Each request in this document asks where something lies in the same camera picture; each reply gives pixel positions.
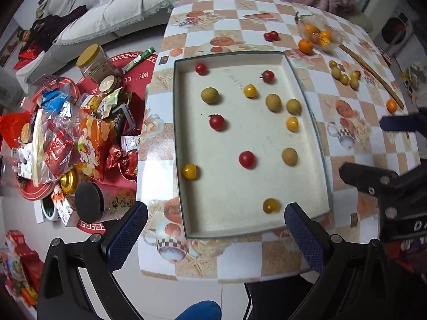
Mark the long wooden stick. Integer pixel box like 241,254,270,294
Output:
339,44,405,109

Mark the large orange tangerine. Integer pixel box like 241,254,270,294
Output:
386,99,399,115

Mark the small orange tangerine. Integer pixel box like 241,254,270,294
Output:
298,39,313,55

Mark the snack pile on stool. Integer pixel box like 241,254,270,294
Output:
1,76,144,233

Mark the yellow cherry tomato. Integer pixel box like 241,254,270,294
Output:
286,116,299,132

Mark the red cherry tomato with stem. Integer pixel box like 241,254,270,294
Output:
260,70,275,84

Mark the glass fruit bowl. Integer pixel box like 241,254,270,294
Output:
295,12,343,53

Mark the plastic jar yellow lid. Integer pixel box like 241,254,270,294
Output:
76,44,120,84

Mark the white washing machine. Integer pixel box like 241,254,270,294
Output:
374,0,420,57

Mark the white tray green rim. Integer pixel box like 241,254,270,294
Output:
173,51,331,239

